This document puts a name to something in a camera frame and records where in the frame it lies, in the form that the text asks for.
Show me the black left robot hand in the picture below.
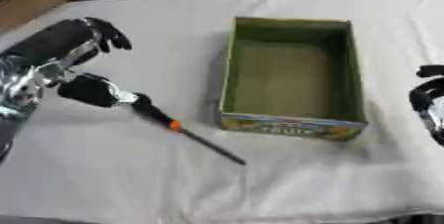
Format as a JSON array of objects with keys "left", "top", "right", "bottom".
[{"left": 0, "top": 17, "right": 141, "bottom": 109}]

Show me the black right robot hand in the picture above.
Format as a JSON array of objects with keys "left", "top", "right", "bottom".
[{"left": 407, "top": 63, "right": 444, "bottom": 147}]

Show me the cardboard box with green inside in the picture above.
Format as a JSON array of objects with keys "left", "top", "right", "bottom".
[{"left": 216, "top": 16, "right": 370, "bottom": 142}]

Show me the black screwdriver with orange band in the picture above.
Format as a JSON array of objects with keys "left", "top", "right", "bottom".
[{"left": 130, "top": 92, "right": 249, "bottom": 167}]

